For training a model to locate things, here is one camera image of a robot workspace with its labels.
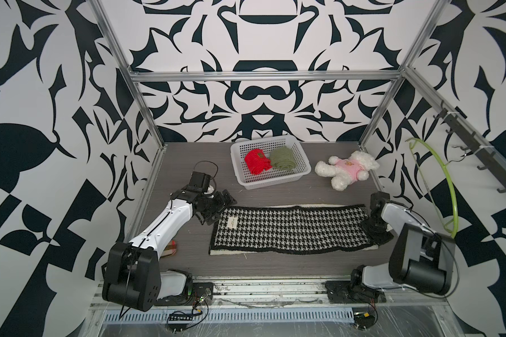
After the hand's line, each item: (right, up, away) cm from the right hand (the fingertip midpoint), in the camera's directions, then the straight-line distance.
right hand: (372, 233), depth 87 cm
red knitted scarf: (-46, +29, +18) cm, 58 cm away
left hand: (-58, +12, -2) cm, 59 cm away
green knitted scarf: (-34, +31, +18) cm, 49 cm away
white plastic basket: (-39, +22, +18) cm, 48 cm away
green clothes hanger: (+13, +9, -20) cm, 25 cm away
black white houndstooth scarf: (-40, +1, +2) cm, 40 cm away
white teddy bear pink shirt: (-6, +25, +12) cm, 28 cm away
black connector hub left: (-75, -24, -14) cm, 80 cm away
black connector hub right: (-11, -25, -14) cm, 31 cm away
